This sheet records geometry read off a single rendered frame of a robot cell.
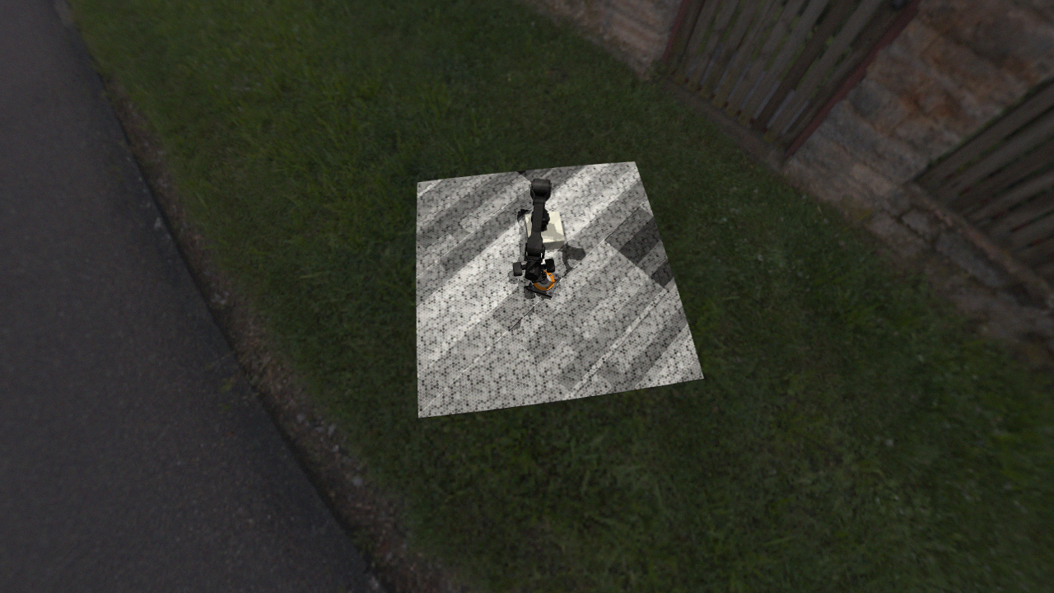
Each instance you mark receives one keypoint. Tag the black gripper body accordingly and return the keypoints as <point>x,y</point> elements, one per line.
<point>549,265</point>

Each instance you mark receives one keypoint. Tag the orange round plate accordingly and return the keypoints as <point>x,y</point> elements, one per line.
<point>549,285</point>

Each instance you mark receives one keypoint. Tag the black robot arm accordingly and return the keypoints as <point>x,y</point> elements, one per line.
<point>540,191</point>

